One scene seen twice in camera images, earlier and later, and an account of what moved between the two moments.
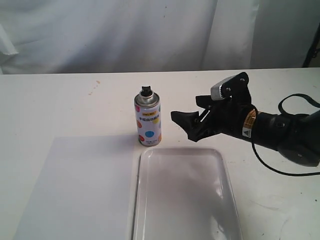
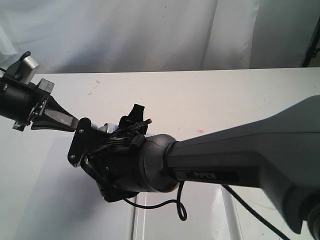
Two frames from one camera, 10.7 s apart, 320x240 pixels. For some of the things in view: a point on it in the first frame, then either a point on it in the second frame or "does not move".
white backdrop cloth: x=42 y=37 does not move
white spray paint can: x=148 y=118 → x=107 y=127
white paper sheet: x=84 y=190 does not move
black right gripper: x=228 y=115 → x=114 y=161
